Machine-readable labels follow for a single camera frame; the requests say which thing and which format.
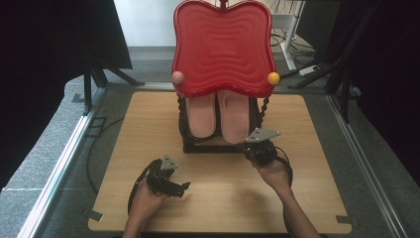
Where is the aluminium rail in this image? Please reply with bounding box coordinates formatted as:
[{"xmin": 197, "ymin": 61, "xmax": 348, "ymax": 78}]
[
  {"xmin": 325, "ymin": 93, "xmax": 409, "ymax": 238},
  {"xmin": 16, "ymin": 86, "xmax": 108, "ymax": 238}
]

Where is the right hand-held gripper black cable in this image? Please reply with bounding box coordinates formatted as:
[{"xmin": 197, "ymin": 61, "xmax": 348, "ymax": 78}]
[{"xmin": 272, "ymin": 147, "xmax": 295, "ymax": 238}]

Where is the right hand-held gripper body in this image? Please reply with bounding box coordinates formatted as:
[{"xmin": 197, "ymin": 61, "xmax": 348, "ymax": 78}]
[{"xmin": 244, "ymin": 128, "xmax": 281, "ymax": 168}]

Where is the person's right hand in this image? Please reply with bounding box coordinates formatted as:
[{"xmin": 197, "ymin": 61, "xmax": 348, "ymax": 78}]
[{"xmin": 252, "ymin": 159, "xmax": 291, "ymax": 196}]

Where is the red and black shoe rack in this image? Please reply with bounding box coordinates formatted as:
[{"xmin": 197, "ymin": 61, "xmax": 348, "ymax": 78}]
[{"xmin": 170, "ymin": 0, "xmax": 281, "ymax": 155}]

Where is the white desk frame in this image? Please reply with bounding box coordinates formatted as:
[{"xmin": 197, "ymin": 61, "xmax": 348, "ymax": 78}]
[{"xmin": 270, "ymin": 0, "xmax": 307, "ymax": 71}]

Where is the person's left hand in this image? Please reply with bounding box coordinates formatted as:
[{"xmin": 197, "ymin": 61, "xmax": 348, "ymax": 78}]
[{"xmin": 130, "ymin": 179, "xmax": 167, "ymax": 219}]

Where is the hand-held gripper black cable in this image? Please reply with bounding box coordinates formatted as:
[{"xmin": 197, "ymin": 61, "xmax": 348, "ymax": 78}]
[
  {"xmin": 272, "ymin": 147, "xmax": 295, "ymax": 238},
  {"xmin": 127, "ymin": 159, "xmax": 162, "ymax": 214}
]

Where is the black floor cables bundle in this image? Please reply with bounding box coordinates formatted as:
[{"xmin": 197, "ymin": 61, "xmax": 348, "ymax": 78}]
[{"xmin": 270, "ymin": 28, "xmax": 319, "ymax": 64}]

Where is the long black floor cable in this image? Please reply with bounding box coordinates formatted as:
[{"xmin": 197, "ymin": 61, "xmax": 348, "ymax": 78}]
[{"xmin": 85, "ymin": 116, "xmax": 126, "ymax": 196}]

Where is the pink slipper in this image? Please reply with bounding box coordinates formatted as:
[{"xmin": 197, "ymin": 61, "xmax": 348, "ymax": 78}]
[
  {"xmin": 216, "ymin": 89, "xmax": 251, "ymax": 145},
  {"xmin": 185, "ymin": 92, "xmax": 218, "ymax": 139}
]

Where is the white power strip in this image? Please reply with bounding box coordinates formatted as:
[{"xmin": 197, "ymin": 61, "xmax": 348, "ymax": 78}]
[{"xmin": 298, "ymin": 64, "xmax": 321, "ymax": 76}]

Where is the black tripod stand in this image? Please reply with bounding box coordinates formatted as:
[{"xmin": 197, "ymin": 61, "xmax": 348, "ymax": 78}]
[{"xmin": 286, "ymin": 0, "xmax": 380, "ymax": 124}]

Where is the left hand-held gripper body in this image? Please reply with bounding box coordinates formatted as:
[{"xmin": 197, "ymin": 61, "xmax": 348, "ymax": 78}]
[{"xmin": 147, "ymin": 154, "xmax": 182, "ymax": 198}]

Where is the black metal stand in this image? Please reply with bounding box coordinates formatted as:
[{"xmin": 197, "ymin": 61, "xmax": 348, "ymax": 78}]
[{"xmin": 82, "ymin": 60, "xmax": 147, "ymax": 116}]

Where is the black curtain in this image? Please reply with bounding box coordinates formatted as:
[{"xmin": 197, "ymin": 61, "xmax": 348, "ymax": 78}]
[
  {"xmin": 330, "ymin": 0, "xmax": 420, "ymax": 188},
  {"xmin": 0, "ymin": 0, "xmax": 134, "ymax": 191}
]

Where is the left hand-held gripper black cable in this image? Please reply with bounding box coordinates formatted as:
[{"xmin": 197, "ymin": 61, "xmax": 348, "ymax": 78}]
[{"xmin": 127, "ymin": 159, "xmax": 162, "ymax": 214}]

